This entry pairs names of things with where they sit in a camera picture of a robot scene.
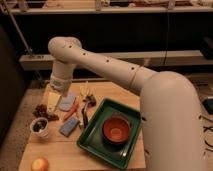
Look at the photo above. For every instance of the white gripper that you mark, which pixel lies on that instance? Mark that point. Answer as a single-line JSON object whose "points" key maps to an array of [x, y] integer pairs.
{"points": [[60, 85]]}

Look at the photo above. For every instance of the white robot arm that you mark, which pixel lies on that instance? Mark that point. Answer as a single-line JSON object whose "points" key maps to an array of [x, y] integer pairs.
{"points": [[172, 129]]}

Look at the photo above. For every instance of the yellow banana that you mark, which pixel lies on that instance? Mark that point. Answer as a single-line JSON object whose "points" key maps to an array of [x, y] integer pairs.
{"points": [[85, 90]]}

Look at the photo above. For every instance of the green plastic tray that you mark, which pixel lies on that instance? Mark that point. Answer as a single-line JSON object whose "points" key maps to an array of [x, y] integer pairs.
{"points": [[93, 141]]}

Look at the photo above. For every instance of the light blue cloth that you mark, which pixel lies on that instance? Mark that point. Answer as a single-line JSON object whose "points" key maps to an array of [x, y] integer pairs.
{"points": [[67, 102]]}

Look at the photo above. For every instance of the bunch of dark grapes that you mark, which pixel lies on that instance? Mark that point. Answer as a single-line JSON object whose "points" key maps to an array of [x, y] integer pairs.
{"points": [[41, 111]]}

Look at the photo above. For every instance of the white cup with dark contents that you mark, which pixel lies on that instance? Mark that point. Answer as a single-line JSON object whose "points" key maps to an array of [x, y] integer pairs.
{"points": [[39, 127]]}

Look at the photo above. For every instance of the blue sponge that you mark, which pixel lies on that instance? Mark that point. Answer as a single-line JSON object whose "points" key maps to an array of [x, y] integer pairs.
{"points": [[69, 126]]}

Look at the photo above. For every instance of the small dark toy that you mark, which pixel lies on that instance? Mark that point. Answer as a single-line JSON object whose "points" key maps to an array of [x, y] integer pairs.
{"points": [[90, 100]]}

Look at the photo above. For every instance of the yellow-red apple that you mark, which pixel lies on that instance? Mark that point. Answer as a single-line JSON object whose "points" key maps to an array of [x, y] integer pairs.
{"points": [[40, 164]]}

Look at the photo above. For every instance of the orange bowl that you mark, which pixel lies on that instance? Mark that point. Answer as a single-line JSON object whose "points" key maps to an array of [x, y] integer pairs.
{"points": [[116, 129]]}

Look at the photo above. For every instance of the metal shelf rack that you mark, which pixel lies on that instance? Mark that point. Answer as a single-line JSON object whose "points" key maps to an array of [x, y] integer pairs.
{"points": [[184, 39]]}

